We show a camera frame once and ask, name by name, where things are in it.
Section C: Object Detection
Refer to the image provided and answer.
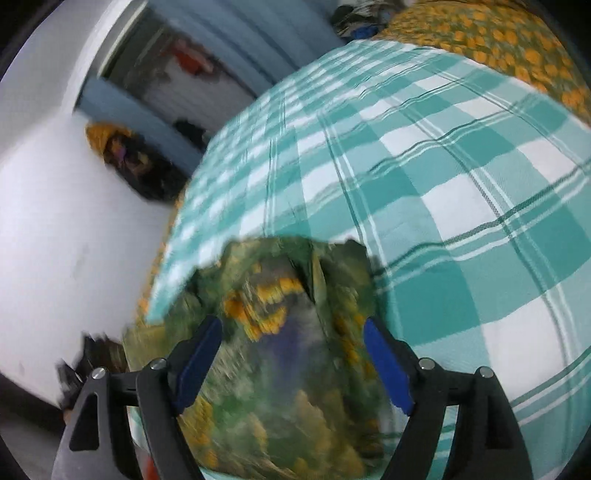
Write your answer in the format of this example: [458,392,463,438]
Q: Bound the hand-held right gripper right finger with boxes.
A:
[363,318,534,480]

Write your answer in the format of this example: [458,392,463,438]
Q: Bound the pile of clothes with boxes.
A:
[330,0,416,40]

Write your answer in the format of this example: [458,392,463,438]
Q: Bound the white pleated curtain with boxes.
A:
[106,28,259,139]

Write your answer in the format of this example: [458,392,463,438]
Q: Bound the red hanging garment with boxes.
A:
[171,39,215,77]

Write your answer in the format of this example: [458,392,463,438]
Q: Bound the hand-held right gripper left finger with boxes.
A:
[51,315,223,480]

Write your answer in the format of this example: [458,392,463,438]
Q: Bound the yellow patterned scarf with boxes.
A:
[85,121,134,158]

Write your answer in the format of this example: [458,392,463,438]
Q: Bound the blue curtain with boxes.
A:
[78,76,208,162]
[148,0,352,97]

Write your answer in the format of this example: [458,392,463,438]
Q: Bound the black hanging garment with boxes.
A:
[173,119,208,148]

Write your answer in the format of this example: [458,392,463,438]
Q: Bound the dark hanging clothes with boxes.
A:
[102,134,190,201]

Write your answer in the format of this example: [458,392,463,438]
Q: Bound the green landscape print jacket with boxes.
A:
[122,235,416,480]

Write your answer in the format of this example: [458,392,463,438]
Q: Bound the teal white checked blanket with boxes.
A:
[129,39,591,480]

